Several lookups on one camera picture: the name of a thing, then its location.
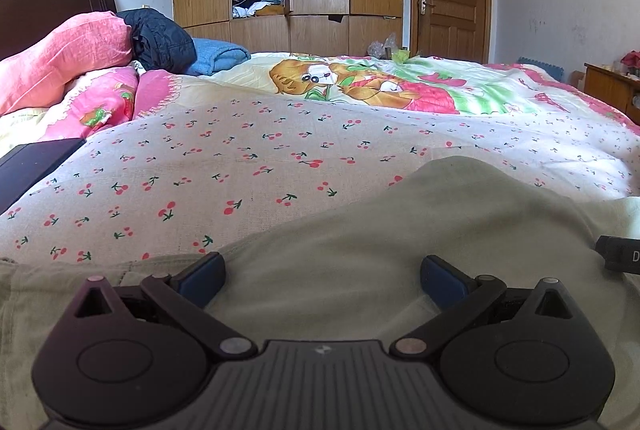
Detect beige pants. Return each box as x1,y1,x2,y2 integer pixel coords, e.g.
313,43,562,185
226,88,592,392
1,157,639,429

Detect floral cartoon bed quilt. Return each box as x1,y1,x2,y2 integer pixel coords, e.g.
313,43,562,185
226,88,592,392
1,53,639,265

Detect wooden nightstand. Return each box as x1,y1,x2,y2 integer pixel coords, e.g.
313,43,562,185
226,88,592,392
584,64,639,125

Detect blue foam mat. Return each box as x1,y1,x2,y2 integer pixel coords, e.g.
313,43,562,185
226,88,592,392
518,57,564,82

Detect black flat box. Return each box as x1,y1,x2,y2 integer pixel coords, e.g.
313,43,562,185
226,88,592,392
0,138,85,213

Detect blue folded blanket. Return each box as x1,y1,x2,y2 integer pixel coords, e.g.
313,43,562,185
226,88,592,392
186,38,250,76

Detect dark navy quilted jacket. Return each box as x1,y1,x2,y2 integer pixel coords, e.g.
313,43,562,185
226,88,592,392
116,8,198,74

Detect clear plastic bag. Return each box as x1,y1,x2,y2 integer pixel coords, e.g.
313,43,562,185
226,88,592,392
367,33,399,60

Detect pink pillow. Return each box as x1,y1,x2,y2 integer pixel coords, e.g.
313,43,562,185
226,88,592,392
1,12,132,114

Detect clothes pile in wardrobe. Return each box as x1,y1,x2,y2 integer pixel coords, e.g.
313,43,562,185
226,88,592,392
231,0,284,19

